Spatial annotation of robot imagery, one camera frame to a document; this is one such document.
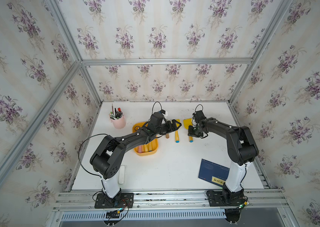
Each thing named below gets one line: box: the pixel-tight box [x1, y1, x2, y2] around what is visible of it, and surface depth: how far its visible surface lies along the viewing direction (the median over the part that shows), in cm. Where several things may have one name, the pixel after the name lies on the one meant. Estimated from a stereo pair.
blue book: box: [198, 158, 231, 187], surface depth 85 cm
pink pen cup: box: [108, 103, 127, 130], surface depth 100 cm
